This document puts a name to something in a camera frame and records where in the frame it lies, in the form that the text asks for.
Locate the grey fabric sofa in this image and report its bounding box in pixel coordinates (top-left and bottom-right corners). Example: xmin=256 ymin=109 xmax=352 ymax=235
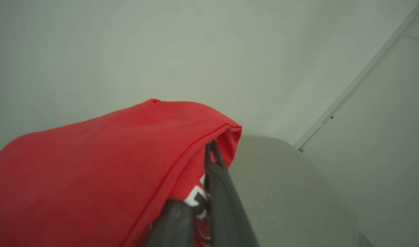
xmin=227 ymin=136 xmax=374 ymax=247

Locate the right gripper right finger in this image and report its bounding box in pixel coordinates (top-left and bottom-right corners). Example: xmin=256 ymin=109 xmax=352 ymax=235
xmin=204 ymin=140 xmax=260 ymax=247

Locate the white wall corner trim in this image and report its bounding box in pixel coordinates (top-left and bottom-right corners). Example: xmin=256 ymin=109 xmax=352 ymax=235
xmin=294 ymin=0 xmax=419 ymax=153

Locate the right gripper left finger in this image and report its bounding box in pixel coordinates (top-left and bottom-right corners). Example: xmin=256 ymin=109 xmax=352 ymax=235
xmin=146 ymin=199 xmax=195 ymax=247

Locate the red and white garment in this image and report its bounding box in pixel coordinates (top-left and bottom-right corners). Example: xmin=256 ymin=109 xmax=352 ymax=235
xmin=0 ymin=99 xmax=243 ymax=247

